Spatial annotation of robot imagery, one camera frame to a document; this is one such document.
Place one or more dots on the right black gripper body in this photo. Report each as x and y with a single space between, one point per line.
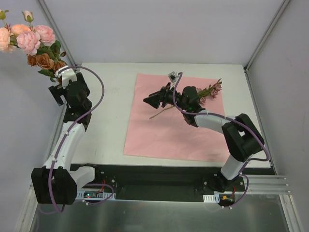
164 95

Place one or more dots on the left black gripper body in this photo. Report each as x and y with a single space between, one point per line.
57 94

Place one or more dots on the mauve rose stem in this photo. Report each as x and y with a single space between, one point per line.
207 93

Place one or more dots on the pink wrapping paper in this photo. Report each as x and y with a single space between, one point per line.
163 133

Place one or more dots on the orange brown rose stem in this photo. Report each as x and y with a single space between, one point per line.
48 67

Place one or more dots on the light pink rose stem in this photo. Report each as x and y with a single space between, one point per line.
55 52

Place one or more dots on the pink carnation stem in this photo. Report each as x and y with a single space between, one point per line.
29 42

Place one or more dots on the peach rose stem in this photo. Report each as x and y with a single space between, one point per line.
9 34

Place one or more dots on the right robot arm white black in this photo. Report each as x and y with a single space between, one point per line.
241 136

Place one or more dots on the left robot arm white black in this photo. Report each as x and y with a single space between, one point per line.
54 182

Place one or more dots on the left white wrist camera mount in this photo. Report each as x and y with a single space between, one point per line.
66 76

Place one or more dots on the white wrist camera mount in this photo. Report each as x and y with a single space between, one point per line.
66 76
174 79

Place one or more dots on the left aluminium corner post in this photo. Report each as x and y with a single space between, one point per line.
52 23

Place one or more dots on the aluminium corner post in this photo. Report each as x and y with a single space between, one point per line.
52 23
267 33

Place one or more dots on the right aluminium corner post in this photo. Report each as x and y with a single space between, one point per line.
267 33

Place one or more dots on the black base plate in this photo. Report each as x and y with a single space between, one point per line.
160 183

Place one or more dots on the left white cable duct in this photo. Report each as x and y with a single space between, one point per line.
94 195

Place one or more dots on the white cable duct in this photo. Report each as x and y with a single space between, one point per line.
215 198
94 195

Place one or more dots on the right white cable duct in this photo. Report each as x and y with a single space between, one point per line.
215 198

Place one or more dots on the aluminium front rail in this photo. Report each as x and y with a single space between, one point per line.
261 184

